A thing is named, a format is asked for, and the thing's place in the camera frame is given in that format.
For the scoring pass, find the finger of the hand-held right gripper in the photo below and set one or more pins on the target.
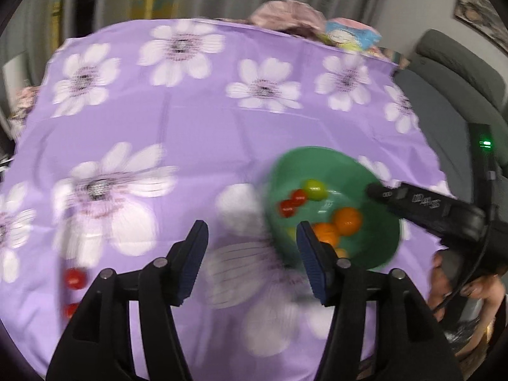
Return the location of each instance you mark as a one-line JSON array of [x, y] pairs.
[[383, 197]]

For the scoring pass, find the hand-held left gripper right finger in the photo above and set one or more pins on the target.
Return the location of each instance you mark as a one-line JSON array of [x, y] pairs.
[[311, 262]]

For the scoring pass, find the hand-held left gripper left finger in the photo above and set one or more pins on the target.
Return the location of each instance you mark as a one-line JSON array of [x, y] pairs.
[[194, 262]]

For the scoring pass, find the orange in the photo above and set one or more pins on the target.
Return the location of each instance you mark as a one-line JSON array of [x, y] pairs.
[[348, 221], [326, 233]]

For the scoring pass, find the green bowl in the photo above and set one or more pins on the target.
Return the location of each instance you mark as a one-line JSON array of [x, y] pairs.
[[337, 166]]

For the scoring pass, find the red cherry tomato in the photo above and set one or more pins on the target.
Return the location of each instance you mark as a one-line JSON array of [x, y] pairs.
[[299, 197], [75, 278], [289, 208], [71, 310]]

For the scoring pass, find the person's right hand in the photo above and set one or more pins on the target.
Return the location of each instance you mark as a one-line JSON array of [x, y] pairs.
[[486, 291]]

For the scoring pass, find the grey sofa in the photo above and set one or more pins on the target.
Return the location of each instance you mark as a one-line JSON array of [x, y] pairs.
[[448, 99]]

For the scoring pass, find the purple floral cloth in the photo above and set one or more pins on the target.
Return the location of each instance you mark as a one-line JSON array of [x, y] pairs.
[[178, 127]]

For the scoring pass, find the colourful plastic packet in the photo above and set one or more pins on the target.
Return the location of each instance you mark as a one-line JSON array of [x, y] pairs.
[[351, 35]]

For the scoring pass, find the pile of pink clothes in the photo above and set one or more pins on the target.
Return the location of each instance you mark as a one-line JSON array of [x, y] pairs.
[[289, 14]]

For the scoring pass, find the pink floral garment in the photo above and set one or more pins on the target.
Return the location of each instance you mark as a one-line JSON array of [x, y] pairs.
[[24, 103]]

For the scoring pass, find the framed wall picture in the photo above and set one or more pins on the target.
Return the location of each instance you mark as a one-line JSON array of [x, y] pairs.
[[482, 4]]

